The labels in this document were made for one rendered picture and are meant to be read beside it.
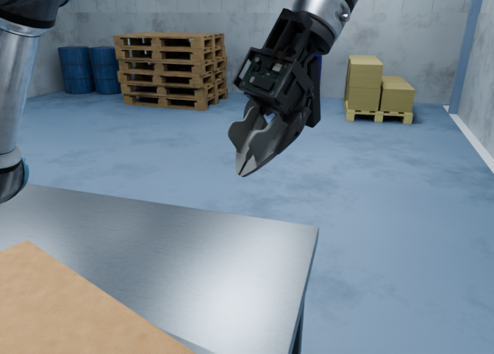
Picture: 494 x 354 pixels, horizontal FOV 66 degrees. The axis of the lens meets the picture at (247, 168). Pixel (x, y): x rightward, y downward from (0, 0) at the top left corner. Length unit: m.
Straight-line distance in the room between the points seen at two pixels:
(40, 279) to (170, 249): 0.55
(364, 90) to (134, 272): 4.55
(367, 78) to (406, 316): 3.55
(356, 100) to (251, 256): 4.42
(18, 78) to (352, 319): 1.66
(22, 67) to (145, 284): 0.44
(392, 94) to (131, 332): 5.01
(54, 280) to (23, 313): 0.04
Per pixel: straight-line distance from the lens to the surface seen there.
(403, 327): 2.00
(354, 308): 2.02
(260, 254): 0.85
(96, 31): 8.05
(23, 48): 0.75
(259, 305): 0.73
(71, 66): 7.23
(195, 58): 5.47
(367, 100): 5.16
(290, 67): 0.47
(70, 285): 0.34
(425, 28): 6.47
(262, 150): 0.49
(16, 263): 0.39
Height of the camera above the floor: 1.32
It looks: 22 degrees down
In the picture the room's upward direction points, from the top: straight up
